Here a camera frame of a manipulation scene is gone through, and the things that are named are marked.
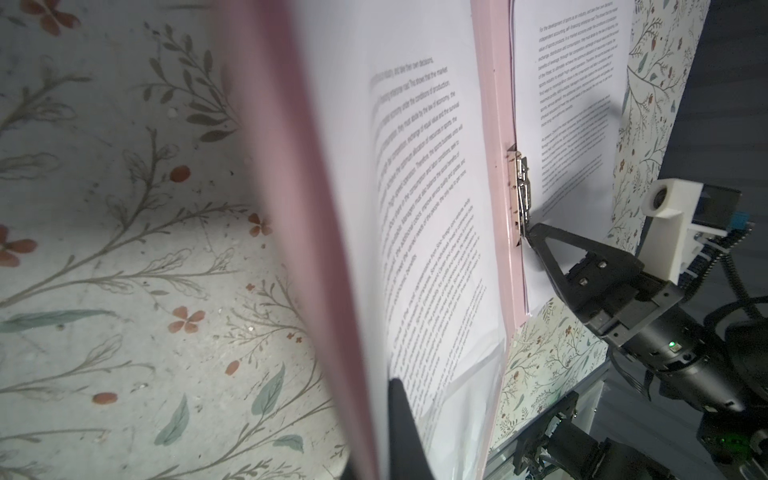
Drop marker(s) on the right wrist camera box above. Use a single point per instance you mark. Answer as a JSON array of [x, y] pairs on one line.
[[691, 226]]

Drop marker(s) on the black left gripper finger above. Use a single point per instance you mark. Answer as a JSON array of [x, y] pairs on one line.
[[407, 458]]

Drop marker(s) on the printed paper sheet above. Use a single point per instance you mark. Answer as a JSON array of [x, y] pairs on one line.
[[569, 75], [396, 97]]

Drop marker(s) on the floral patterned table mat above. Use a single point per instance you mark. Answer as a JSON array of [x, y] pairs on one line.
[[148, 327]]

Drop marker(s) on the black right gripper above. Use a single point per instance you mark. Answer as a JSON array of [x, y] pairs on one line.
[[631, 311]]

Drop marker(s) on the metal folder clip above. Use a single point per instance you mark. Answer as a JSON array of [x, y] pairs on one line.
[[520, 187]]

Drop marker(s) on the clear plastic folder pocket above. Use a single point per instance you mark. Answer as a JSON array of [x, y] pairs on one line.
[[455, 433]]

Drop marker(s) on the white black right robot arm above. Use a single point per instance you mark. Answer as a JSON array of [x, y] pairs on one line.
[[717, 366]]

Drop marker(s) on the pink file folder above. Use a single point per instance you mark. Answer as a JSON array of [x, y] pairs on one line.
[[280, 131]]

